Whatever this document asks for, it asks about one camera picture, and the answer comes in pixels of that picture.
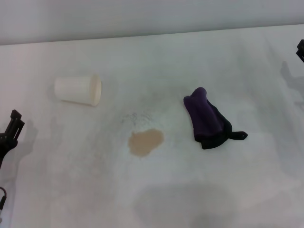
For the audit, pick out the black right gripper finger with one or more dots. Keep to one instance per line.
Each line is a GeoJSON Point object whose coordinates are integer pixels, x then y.
{"type": "Point", "coordinates": [301, 51]}

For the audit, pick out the brown water stain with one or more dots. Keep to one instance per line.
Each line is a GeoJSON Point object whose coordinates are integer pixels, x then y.
{"type": "Point", "coordinates": [145, 142]}

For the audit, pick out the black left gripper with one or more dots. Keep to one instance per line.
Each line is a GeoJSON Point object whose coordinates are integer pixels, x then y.
{"type": "Point", "coordinates": [6, 145]}

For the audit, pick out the white paper cup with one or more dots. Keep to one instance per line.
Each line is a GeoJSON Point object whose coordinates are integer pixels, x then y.
{"type": "Point", "coordinates": [76, 89]}

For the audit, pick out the purple rag with black edge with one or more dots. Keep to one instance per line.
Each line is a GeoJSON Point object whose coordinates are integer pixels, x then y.
{"type": "Point", "coordinates": [205, 116]}

